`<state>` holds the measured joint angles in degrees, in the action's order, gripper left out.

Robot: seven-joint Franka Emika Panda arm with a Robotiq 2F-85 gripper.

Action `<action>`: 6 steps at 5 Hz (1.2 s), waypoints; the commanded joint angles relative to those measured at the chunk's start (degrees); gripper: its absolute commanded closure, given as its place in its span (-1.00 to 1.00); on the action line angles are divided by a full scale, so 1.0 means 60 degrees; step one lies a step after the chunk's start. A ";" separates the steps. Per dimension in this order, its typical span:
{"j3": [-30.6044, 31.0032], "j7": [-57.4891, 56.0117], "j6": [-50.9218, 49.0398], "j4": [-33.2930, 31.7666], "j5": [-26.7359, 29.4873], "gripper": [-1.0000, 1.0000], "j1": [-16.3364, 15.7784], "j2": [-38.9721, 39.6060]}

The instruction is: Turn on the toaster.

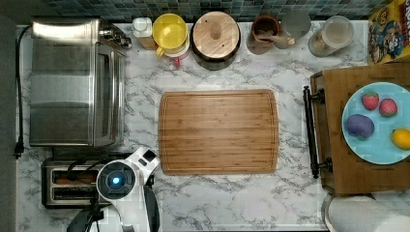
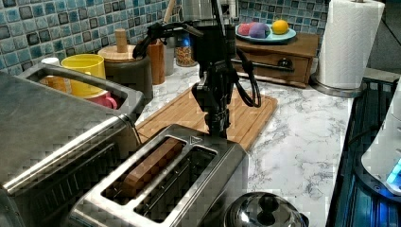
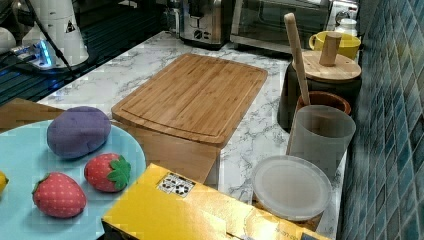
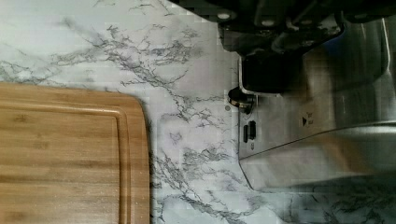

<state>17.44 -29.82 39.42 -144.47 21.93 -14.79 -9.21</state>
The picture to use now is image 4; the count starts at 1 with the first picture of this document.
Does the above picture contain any black toaster lever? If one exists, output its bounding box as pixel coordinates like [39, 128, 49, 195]
[239, 54, 306, 93]

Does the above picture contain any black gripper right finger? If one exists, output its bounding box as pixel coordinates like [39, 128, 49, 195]
[271, 18, 344, 54]

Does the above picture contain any bamboo cutting board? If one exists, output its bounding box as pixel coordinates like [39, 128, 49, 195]
[1, 83, 150, 224]

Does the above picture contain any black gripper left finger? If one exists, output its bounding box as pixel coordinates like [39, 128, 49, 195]
[218, 25, 275, 55]

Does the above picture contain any stainless steel toaster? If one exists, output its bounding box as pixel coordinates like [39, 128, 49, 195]
[238, 17, 396, 190]

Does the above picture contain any toaster dial knob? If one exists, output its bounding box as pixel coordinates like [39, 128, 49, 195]
[228, 87, 256, 114]

